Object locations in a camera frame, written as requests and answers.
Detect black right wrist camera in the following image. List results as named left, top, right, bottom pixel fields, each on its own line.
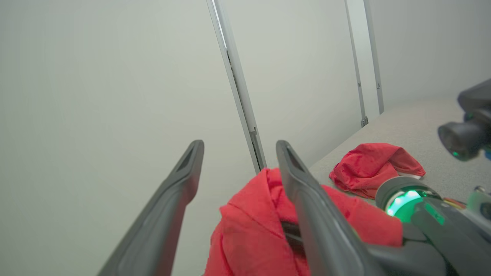
left=437, top=79, right=491, bottom=162

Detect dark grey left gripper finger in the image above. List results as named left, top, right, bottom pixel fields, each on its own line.
left=97, top=140, right=205, bottom=276

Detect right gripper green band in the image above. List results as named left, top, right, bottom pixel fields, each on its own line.
left=282, top=176, right=491, bottom=276

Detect thin grey partition post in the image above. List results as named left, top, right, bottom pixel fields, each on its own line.
left=343, top=0, right=369, bottom=128
left=362, top=0, right=385, bottom=115

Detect red cloth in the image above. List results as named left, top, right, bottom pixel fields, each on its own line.
left=329, top=143, right=426, bottom=200
left=203, top=168, right=403, bottom=276

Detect thin red orange wires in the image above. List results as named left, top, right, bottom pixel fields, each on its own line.
left=443, top=197, right=468, bottom=210

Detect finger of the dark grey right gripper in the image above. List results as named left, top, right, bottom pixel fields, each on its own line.
left=275, top=140, right=385, bottom=276

